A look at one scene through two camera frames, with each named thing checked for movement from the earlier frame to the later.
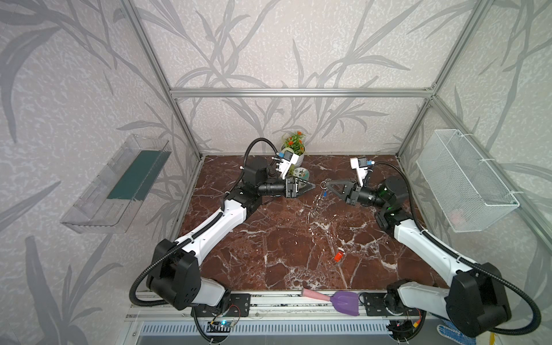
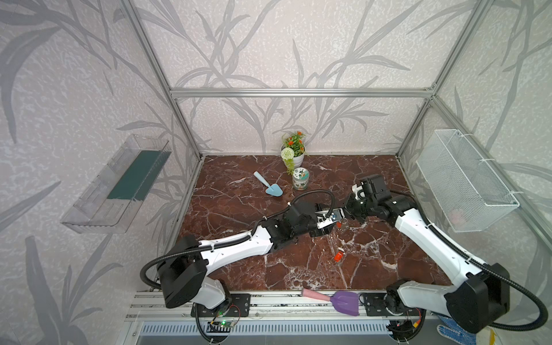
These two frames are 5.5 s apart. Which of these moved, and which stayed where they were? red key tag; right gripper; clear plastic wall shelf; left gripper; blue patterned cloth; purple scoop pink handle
Moved: right gripper; left gripper
Stayed: red key tag; purple scoop pink handle; blue patterned cloth; clear plastic wall shelf
